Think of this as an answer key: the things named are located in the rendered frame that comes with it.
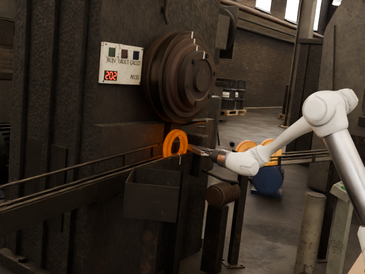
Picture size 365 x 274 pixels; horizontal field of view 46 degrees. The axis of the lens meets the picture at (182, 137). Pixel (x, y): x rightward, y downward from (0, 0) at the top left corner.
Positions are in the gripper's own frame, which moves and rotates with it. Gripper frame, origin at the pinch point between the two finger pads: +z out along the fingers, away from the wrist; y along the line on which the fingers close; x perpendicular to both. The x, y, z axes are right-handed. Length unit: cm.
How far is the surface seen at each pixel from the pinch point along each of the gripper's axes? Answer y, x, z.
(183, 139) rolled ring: -6.3, 4.5, 0.5
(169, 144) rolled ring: -19.0, 3.0, -0.1
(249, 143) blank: 36.1, 3.7, -17.9
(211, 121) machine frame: 33.1, 10.8, 8.9
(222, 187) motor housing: 15.5, -20.4, -17.1
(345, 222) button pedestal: 52, -27, -77
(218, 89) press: 694, -32, 403
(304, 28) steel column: 839, 144, 284
